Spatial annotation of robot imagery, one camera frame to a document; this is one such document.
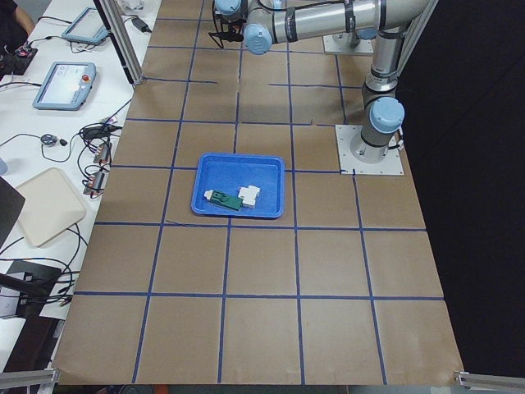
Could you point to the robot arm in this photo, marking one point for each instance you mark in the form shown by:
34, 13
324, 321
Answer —
352, 40
375, 27

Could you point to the white circuit breaker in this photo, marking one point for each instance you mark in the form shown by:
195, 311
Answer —
249, 195

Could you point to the blue plastic tray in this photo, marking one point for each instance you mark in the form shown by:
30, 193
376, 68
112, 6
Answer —
239, 185

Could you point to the green electrical module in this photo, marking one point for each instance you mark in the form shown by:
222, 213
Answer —
222, 199

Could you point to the black power adapter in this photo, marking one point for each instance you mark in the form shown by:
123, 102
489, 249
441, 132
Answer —
140, 25

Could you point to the round grey puck device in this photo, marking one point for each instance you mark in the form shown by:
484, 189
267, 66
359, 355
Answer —
48, 140

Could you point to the near teach pendant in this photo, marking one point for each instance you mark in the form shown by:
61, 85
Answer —
66, 86

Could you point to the teach pendant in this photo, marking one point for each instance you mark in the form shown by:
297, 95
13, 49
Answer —
66, 86
86, 28

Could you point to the far teach pendant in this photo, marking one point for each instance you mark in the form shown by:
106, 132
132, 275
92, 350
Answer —
86, 28

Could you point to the black laptop corner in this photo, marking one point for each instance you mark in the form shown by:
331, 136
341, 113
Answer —
11, 205

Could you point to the small black control box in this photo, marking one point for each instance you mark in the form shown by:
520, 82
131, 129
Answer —
17, 63

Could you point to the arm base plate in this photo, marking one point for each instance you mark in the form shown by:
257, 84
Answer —
358, 158
365, 47

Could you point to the aluminium frame post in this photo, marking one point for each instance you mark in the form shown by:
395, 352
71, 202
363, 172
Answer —
111, 18

